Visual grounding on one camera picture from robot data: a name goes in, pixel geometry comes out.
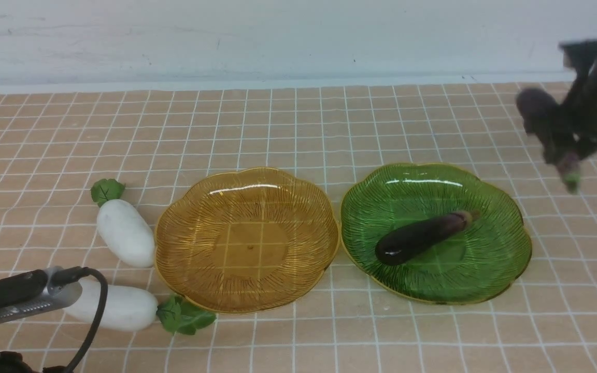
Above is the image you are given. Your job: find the green glass plate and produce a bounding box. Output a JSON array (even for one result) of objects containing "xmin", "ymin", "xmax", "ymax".
[{"xmin": 339, "ymin": 163, "xmax": 533, "ymax": 305}]

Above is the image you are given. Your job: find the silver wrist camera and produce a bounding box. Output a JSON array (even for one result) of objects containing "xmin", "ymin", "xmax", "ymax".
[{"xmin": 0, "ymin": 266, "xmax": 82, "ymax": 324}]

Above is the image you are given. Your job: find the checkered orange tablecloth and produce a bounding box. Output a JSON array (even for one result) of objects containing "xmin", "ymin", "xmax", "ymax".
[{"xmin": 0, "ymin": 83, "xmax": 597, "ymax": 372}]

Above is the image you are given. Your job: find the black camera cable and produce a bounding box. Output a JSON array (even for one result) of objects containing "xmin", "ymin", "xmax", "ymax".
[{"xmin": 45, "ymin": 266, "xmax": 109, "ymax": 373}]

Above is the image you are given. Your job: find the amber glass plate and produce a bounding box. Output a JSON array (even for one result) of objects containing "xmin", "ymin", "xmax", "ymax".
[{"xmin": 154, "ymin": 167, "xmax": 341, "ymax": 314}]

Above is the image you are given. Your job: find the white radish with leaves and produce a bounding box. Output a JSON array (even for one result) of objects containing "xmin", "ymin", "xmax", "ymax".
[
  {"xmin": 63, "ymin": 278, "xmax": 217, "ymax": 336},
  {"xmin": 90, "ymin": 179, "xmax": 156, "ymax": 268}
]

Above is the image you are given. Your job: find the dark purple eggplant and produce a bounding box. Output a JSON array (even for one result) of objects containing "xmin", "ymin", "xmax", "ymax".
[
  {"xmin": 516, "ymin": 87, "xmax": 581, "ymax": 194},
  {"xmin": 375, "ymin": 210, "xmax": 481, "ymax": 266}
]

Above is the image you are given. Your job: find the dark purple eggplant on plate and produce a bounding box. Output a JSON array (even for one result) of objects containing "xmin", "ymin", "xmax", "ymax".
[{"xmin": 375, "ymin": 210, "xmax": 481, "ymax": 266}]

